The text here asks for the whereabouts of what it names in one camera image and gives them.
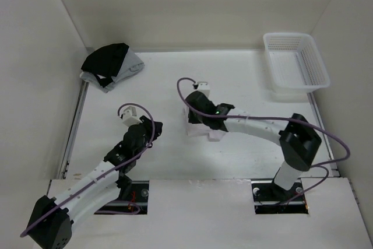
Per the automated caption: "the white tank top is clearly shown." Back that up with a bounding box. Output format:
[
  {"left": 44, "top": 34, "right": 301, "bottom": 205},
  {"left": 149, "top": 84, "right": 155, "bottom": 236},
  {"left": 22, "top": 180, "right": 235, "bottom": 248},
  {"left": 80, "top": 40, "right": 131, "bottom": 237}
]
[{"left": 183, "top": 107, "right": 226, "bottom": 142}]

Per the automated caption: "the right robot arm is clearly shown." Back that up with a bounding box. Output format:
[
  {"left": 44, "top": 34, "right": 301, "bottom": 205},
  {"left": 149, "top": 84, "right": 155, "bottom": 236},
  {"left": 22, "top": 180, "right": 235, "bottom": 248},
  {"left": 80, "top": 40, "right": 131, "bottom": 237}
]
[{"left": 186, "top": 91, "right": 321, "bottom": 200}]

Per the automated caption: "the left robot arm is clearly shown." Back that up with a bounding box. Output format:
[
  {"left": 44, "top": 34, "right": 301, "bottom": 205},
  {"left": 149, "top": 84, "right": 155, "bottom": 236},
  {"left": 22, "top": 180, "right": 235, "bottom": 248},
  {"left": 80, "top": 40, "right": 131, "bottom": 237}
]
[{"left": 21, "top": 116, "right": 163, "bottom": 248}]

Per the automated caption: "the grey folded tank top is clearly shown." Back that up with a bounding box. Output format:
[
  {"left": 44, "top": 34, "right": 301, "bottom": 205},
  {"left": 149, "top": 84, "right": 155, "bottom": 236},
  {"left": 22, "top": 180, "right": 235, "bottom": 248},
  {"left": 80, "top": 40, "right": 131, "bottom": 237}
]
[{"left": 80, "top": 49, "right": 145, "bottom": 93}]

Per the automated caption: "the black folded tank top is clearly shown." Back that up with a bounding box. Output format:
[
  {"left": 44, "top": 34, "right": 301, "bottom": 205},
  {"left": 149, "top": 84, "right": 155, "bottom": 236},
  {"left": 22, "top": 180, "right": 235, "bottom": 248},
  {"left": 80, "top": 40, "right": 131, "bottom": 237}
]
[{"left": 81, "top": 43, "right": 129, "bottom": 87}]

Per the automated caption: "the white plastic basket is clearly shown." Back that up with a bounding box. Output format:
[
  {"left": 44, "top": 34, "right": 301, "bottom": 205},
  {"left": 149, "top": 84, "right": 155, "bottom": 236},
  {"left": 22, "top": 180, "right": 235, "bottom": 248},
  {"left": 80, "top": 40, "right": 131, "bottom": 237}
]
[{"left": 263, "top": 32, "right": 330, "bottom": 94}]

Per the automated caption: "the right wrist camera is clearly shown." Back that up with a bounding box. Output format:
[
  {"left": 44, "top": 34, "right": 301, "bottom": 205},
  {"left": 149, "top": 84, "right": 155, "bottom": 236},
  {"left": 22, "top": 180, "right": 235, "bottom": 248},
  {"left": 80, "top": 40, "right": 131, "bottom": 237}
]
[{"left": 193, "top": 81, "right": 210, "bottom": 97}]

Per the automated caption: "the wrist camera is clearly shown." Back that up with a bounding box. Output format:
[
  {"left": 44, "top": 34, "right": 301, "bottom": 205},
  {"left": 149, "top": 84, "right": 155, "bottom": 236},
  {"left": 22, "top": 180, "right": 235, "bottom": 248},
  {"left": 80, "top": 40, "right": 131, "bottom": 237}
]
[
  {"left": 193, "top": 81, "right": 210, "bottom": 97},
  {"left": 120, "top": 106, "right": 141, "bottom": 127}
]

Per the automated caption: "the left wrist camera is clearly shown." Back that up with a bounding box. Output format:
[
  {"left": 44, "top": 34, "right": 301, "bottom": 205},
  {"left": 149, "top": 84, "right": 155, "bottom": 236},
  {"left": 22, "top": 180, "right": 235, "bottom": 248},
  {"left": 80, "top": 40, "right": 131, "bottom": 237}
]
[{"left": 120, "top": 106, "right": 141, "bottom": 127}]

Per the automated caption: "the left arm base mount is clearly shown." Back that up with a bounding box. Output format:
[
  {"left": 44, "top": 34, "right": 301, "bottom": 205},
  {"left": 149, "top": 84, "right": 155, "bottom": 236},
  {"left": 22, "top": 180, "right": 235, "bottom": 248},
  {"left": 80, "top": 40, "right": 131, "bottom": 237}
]
[{"left": 95, "top": 181, "right": 150, "bottom": 215}]

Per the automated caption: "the left aluminium table rail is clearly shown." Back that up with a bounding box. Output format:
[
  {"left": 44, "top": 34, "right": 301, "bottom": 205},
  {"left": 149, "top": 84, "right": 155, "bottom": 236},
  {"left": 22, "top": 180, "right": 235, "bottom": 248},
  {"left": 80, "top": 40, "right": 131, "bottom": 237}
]
[{"left": 55, "top": 70, "right": 89, "bottom": 179}]

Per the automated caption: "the aluminium table rail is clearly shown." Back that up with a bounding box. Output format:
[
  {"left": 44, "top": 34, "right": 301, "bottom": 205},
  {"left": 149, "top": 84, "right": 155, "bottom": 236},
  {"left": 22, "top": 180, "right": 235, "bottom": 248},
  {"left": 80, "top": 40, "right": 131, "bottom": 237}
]
[
  {"left": 308, "top": 93, "right": 340, "bottom": 177},
  {"left": 55, "top": 70, "right": 89, "bottom": 179}
]

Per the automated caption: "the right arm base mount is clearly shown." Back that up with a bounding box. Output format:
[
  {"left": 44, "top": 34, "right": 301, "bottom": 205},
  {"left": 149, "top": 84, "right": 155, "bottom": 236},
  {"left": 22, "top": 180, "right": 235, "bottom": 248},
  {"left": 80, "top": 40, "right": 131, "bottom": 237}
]
[{"left": 251, "top": 180, "right": 308, "bottom": 215}]

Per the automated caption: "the right aluminium table rail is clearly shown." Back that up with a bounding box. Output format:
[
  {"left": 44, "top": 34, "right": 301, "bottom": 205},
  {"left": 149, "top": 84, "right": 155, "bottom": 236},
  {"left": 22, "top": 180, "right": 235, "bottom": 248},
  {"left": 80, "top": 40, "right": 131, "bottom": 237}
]
[{"left": 308, "top": 93, "right": 340, "bottom": 177}]

